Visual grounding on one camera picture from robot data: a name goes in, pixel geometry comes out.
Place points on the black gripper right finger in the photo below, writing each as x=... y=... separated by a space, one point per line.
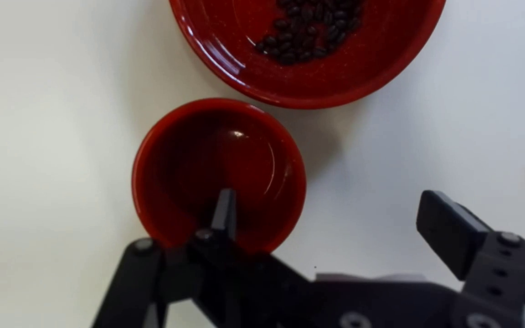
x=451 y=230

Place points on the dark coffee beans pile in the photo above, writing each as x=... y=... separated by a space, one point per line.
x=311 y=29

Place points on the red mug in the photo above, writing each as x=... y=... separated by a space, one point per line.
x=214 y=157

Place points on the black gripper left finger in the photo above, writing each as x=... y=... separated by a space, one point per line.
x=225 y=211

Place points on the red bowl with coffee beans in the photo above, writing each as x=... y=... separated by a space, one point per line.
x=336 y=73

